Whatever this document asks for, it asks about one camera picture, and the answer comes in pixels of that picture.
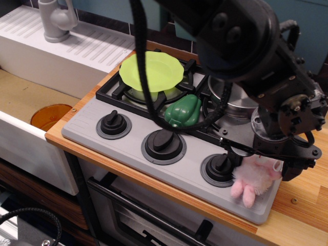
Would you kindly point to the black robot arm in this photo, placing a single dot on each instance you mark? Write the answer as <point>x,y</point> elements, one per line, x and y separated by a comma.
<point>243,42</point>

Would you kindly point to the grey toy stove top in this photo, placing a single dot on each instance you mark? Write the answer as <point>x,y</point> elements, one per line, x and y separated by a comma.
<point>184,174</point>

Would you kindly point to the toy oven door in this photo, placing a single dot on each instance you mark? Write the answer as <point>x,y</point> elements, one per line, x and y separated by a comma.
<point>141,217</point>

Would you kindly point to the white toy sink unit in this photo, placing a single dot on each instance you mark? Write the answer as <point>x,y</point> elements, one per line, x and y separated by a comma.
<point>36,73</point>

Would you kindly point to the black middle stove knob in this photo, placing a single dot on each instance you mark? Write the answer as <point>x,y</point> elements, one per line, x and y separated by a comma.
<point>163,147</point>

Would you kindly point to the green toy bell pepper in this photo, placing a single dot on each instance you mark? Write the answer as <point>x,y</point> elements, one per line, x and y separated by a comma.
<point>184,112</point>

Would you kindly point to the black stove grate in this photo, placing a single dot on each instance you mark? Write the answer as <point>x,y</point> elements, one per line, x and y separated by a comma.
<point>116,94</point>

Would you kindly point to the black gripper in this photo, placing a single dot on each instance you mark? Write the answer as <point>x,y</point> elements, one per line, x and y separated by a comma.
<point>246,140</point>

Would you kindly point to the pink stuffed rabbit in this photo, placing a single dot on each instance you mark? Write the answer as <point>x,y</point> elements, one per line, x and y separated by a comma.
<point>254,177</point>

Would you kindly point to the stainless steel pot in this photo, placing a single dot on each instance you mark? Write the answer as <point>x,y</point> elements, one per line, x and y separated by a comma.
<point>239,106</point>

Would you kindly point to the black right stove knob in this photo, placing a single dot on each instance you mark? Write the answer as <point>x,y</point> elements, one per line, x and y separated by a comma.
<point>217,170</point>

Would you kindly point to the grey toy faucet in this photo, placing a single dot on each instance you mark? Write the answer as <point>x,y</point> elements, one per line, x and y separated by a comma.
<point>57,22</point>

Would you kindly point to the light green plastic plate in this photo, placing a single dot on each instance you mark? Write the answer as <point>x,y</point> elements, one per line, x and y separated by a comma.
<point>163,71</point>

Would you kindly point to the black stove knob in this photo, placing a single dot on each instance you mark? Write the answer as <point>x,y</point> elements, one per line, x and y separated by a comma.
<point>163,147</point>
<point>113,126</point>
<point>217,170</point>

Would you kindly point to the black left stove knob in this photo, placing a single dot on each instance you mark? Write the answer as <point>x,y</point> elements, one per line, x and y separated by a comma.
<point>113,126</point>

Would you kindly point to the orange plastic bowl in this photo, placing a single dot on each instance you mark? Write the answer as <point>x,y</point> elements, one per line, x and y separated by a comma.
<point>46,117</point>

